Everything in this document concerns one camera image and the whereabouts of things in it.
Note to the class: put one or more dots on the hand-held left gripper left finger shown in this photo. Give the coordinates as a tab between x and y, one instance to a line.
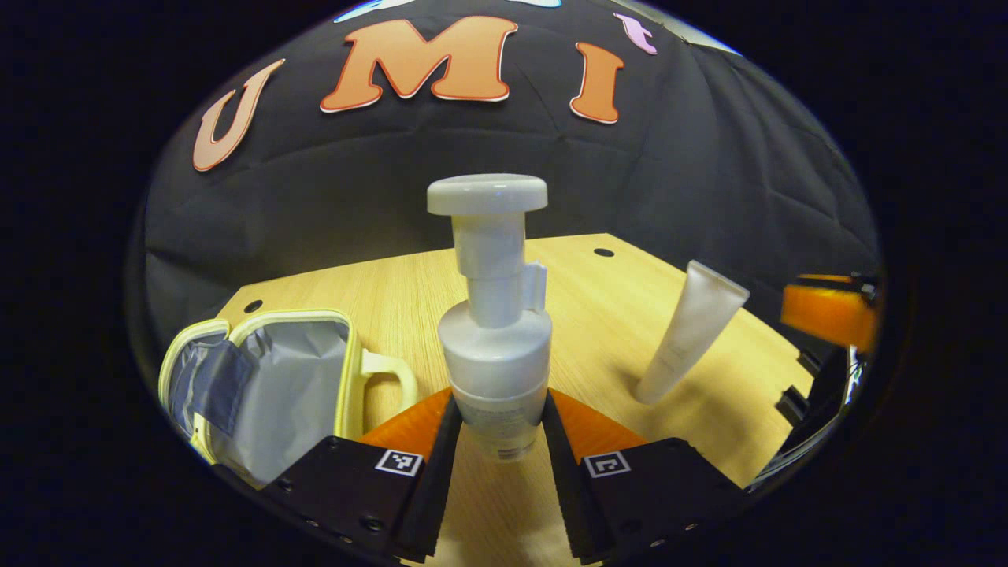
441	472

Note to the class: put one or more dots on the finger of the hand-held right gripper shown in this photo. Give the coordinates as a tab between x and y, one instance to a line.
827	311

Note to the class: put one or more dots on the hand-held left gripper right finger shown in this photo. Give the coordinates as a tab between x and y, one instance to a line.
563	480

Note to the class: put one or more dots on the white pump bottle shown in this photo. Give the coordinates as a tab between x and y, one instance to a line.
494	354

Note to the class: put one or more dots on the white squeeze tube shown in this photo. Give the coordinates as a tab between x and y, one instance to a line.
689	331

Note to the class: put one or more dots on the cream yellow suitcase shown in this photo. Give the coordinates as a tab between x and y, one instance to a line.
291	386

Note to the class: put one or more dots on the black table clamp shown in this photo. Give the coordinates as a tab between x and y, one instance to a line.
791	405
809	361

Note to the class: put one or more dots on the black backdrop cloth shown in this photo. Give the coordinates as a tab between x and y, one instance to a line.
669	157

